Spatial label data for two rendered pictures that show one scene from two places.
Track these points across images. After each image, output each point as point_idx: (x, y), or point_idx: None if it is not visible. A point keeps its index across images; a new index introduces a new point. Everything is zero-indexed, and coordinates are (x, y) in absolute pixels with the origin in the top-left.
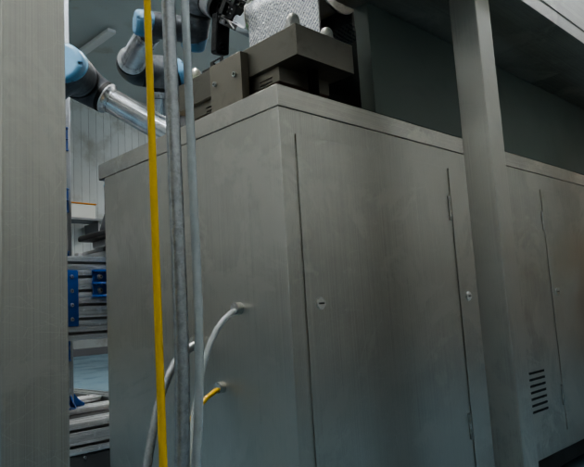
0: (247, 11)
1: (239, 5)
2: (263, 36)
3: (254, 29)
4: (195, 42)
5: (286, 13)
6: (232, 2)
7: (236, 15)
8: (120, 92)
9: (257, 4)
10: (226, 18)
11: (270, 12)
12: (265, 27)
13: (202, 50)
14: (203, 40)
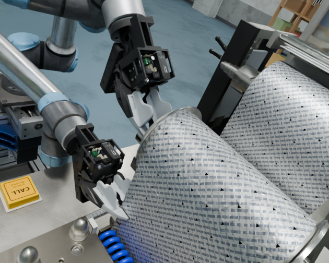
0: (144, 145)
1: (150, 75)
2: (149, 203)
3: (143, 177)
4: (92, 26)
5: (188, 237)
6: (138, 76)
7: (139, 94)
8: None
9: (161, 155)
10: (125, 84)
11: (169, 196)
12: (155, 200)
13: (102, 31)
14: (104, 26)
